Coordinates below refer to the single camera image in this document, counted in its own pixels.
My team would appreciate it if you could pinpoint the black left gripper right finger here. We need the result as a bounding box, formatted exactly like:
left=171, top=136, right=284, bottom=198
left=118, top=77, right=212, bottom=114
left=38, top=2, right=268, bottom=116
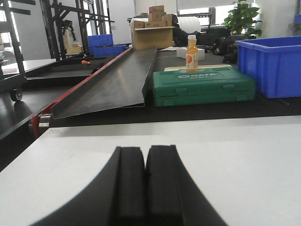
left=146, top=145, right=226, bottom=226

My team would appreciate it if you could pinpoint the blue bin far left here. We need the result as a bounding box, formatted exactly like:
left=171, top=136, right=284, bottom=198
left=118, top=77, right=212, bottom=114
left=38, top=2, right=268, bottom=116
left=87, top=34, right=128, bottom=57

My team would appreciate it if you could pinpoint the black wheeled metal rack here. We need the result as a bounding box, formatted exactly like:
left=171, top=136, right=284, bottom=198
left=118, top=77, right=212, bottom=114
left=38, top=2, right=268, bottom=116
left=0, top=0, right=31, bottom=102

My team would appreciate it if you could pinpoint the stack of cardboard boxes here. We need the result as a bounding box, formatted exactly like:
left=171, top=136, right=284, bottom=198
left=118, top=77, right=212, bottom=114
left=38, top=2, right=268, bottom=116
left=144, top=5, right=173, bottom=28

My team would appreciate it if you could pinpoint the green potted plant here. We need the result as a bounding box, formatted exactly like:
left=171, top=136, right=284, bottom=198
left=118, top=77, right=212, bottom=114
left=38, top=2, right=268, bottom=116
left=222, top=0, right=262, bottom=39

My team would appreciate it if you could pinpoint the red table end bracket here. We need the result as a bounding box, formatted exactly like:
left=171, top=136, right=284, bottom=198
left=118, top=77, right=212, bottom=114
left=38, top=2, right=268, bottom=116
left=29, top=103, right=54, bottom=139

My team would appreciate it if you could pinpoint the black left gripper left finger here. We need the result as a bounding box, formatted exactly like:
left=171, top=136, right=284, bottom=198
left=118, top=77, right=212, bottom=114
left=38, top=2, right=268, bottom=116
left=35, top=146, right=146, bottom=226

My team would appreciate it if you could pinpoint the large blue plastic bin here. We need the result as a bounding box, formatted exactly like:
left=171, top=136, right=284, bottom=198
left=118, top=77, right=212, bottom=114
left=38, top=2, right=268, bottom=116
left=235, top=36, right=301, bottom=98

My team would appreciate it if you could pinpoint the orange juice bottle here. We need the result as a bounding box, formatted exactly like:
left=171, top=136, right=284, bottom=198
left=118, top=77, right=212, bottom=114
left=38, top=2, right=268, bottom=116
left=185, top=35, right=198, bottom=72

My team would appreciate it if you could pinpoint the open cardboard box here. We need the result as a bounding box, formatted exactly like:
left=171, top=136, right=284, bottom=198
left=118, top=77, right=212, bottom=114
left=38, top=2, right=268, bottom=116
left=129, top=22, right=174, bottom=50

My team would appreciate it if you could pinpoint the green plastic tool case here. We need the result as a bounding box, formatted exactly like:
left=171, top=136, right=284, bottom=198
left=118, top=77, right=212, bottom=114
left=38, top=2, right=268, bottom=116
left=153, top=66, right=257, bottom=107

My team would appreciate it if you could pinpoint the black metal ramp tray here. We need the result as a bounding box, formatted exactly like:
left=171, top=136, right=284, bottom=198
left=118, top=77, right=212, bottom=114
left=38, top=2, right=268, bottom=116
left=51, top=47, right=157, bottom=119

